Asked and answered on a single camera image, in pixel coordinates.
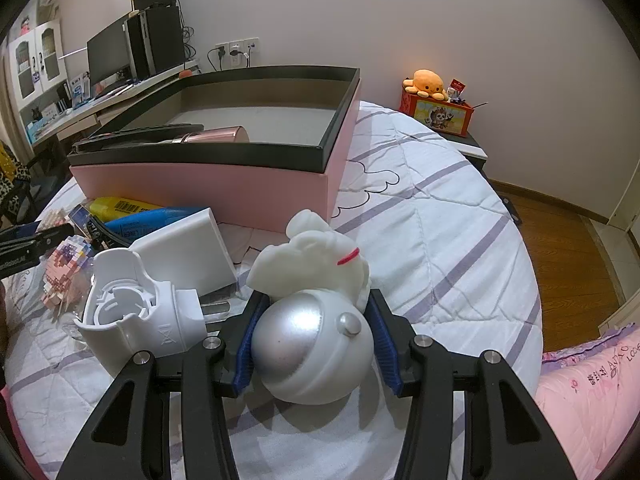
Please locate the white rabbit night light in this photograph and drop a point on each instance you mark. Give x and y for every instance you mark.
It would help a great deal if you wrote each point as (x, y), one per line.
(305, 340)

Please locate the shiny blue box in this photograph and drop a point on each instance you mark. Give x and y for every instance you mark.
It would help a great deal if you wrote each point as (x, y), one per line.
(80, 217)

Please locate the red and white card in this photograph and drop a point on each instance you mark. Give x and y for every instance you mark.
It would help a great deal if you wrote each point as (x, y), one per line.
(456, 87)

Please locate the white power bank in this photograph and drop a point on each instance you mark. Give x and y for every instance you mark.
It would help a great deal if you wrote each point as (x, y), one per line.
(195, 255)

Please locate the leopard print chair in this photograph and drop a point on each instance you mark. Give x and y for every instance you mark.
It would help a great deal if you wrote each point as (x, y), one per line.
(15, 185)

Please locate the blue highlighter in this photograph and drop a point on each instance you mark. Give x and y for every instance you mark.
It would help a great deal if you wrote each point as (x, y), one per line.
(150, 220)

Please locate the printed tin box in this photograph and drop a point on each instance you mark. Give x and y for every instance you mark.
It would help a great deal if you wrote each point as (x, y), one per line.
(440, 117)

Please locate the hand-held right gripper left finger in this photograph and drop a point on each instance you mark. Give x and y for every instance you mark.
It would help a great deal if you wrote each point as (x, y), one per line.
(244, 355)

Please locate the black remote control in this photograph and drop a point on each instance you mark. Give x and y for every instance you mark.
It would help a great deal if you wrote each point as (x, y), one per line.
(130, 137)

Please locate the orange octopus plush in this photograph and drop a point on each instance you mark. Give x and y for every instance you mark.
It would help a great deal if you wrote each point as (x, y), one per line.
(425, 84)

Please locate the black computer monitor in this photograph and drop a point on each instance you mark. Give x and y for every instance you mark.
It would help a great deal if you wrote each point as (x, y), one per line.
(107, 55)

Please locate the yellow highlighter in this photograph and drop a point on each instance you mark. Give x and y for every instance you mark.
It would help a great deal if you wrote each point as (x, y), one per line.
(107, 206)

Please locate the rose gold tube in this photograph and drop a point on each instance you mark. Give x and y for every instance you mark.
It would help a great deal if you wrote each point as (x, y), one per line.
(215, 135)

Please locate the white cabinet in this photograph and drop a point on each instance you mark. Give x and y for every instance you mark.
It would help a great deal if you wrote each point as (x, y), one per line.
(35, 60)

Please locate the pink storage box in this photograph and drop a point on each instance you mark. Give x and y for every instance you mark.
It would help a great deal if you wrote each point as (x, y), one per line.
(200, 187)

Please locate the dark nightstand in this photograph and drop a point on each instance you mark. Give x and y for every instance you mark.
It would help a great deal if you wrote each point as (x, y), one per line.
(472, 147)

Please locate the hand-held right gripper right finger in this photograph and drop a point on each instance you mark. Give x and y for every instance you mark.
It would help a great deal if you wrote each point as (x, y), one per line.
(386, 355)

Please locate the white striped quilt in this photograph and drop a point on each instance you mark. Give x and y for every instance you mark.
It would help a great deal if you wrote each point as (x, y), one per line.
(450, 240)

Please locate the white desk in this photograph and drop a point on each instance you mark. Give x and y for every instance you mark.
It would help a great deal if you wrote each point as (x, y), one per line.
(115, 97)

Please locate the black computer tower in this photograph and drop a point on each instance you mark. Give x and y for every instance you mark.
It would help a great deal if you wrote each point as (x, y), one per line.
(160, 40)

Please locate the pink quilt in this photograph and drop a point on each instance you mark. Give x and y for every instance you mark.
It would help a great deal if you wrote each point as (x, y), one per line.
(590, 410)

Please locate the white wall socket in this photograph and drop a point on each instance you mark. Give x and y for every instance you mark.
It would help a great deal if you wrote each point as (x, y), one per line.
(240, 52)

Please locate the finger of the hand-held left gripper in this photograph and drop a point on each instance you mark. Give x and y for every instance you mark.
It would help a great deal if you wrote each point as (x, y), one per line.
(50, 234)

